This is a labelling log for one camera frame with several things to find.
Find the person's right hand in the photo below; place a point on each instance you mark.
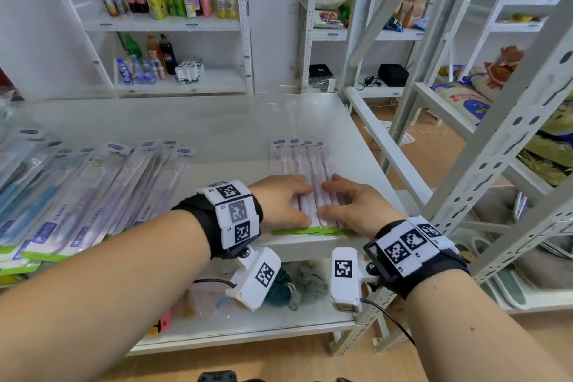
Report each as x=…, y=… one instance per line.
x=362, y=211

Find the person's left hand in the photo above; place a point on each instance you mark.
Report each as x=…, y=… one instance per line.
x=279, y=205

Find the row of purple toothbrush packets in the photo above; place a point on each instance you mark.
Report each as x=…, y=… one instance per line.
x=291, y=158

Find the white metal shelf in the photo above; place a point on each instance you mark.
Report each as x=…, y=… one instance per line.
x=201, y=126

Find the group of blue toothbrush packs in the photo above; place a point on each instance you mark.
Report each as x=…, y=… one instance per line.
x=112, y=198

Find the person's right forearm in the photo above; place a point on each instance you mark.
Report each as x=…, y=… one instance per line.
x=483, y=332

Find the person's left forearm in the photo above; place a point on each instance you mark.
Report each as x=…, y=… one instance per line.
x=98, y=292

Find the grey mesh bath sponge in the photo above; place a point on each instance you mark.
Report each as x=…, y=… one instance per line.
x=311, y=281

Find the blue mesh bath sponge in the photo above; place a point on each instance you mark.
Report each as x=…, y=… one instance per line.
x=277, y=292

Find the black pouch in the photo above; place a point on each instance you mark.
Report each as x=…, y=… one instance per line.
x=320, y=75

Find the small black box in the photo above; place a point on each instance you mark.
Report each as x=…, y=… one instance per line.
x=393, y=75

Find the pile of large food bags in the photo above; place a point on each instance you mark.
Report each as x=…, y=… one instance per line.
x=465, y=99

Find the cluster of small white cartons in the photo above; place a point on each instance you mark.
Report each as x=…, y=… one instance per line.
x=188, y=73

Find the grey green slipper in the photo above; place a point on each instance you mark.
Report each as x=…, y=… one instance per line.
x=510, y=290

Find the white snack shelving unit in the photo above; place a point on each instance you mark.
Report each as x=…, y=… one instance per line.
x=327, y=33

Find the cluster of water and soda bottles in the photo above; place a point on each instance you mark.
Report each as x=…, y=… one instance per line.
x=168, y=55

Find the pile of snack packets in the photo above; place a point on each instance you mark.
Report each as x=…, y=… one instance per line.
x=329, y=19

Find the white drinks shelving unit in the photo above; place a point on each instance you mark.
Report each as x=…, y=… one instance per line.
x=170, y=24

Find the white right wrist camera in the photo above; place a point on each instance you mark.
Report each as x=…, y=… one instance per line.
x=344, y=278

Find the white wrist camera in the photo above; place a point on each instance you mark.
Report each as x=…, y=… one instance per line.
x=255, y=278
x=344, y=278

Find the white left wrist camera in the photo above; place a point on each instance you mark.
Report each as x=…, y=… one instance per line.
x=255, y=278

